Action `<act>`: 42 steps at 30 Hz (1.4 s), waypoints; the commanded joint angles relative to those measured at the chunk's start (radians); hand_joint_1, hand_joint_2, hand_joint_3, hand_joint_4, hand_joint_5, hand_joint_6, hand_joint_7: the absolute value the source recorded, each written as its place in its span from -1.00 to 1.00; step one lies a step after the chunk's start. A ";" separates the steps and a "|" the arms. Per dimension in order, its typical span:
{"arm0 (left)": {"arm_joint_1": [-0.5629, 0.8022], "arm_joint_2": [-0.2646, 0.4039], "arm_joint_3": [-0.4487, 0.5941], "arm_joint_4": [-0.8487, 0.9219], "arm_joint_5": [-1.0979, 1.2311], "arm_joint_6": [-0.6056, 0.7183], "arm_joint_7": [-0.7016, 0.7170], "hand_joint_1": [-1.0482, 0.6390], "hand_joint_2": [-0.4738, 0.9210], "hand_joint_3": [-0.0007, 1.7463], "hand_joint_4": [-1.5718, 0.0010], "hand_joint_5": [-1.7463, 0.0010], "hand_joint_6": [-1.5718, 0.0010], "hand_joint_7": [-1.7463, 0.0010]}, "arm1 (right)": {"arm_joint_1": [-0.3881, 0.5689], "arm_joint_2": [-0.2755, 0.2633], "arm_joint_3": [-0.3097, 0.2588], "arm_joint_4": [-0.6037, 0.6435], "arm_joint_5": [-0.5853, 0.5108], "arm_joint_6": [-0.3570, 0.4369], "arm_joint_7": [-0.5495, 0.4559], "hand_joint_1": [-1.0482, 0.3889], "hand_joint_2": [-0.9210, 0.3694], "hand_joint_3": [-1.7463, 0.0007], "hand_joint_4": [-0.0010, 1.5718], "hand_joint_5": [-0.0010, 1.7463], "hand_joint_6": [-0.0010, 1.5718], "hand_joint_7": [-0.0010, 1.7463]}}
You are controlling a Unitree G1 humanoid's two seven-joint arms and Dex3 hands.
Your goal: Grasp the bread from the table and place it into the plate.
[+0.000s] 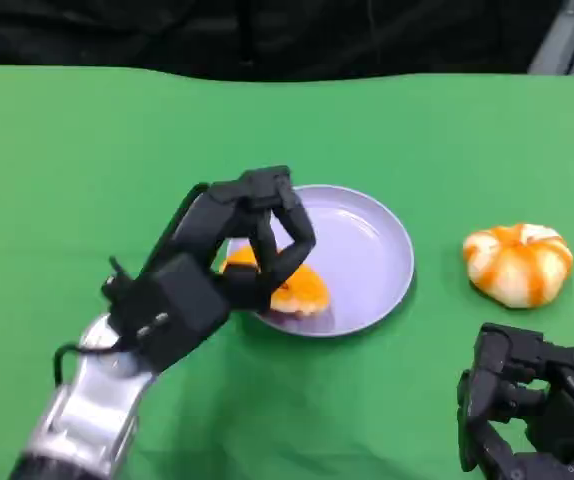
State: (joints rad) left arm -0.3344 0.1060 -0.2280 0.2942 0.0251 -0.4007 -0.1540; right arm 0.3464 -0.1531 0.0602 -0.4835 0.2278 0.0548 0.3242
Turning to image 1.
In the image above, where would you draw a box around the lilac plate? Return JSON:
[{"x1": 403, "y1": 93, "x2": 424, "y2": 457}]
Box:
[{"x1": 224, "y1": 184, "x2": 416, "y2": 339}]

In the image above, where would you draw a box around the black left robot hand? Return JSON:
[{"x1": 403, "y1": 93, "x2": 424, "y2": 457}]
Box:
[{"x1": 140, "y1": 165, "x2": 318, "y2": 314}]

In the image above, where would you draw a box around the green cloth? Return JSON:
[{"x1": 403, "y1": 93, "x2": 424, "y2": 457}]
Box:
[{"x1": 0, "y1": 64, "x2": 574, "y2": 480}]

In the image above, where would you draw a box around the grey metal frame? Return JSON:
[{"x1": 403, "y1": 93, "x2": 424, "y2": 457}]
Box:
[{"x1": 526, "y1": 0, "x2": 574, "y2": 77}]

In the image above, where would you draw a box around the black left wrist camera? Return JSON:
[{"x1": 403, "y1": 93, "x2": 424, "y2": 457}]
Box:
[{"x1": 100, "y1": 251, "x2": 232, "y2": 376}]

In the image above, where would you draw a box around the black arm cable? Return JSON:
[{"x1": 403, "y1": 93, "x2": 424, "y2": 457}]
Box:
[{"x1": 53, "y1": 339, "x2": 128, "y2": 387}]

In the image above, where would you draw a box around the orange and white bread roll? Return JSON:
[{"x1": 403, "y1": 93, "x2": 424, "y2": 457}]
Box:
[
  {"x1": 462, "y1": 223, "x2": 574, "y2": 309},
  {"x1": 218, "y1": 245, "x2": 331, "y2": 318}
]

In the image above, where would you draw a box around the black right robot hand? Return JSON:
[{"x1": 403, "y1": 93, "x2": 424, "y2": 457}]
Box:
[{"x1": 456, "y1": 322, "x2": 574, "y2": 480}]

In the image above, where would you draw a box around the black background curtain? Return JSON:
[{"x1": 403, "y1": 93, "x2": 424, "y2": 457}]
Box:
[{"x1": 0, "y1": 0, "x2": 566, "y2": 84}]

